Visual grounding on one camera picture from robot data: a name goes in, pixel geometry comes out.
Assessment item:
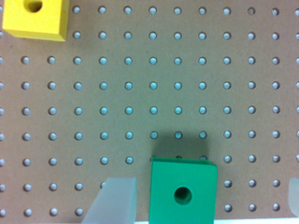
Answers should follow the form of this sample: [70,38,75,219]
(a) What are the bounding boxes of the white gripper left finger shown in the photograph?
[81,177,137,224]

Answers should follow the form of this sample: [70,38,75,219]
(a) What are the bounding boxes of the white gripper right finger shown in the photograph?
[289,177,299,217]

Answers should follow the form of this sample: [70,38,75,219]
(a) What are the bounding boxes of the green block with hole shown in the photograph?
[149,157,218,224]

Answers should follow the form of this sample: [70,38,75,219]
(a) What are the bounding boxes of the yellow block with hole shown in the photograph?
[3,0,70,42]

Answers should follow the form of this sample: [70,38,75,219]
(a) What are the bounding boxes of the brown pegboard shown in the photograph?
[0,0,299,224]

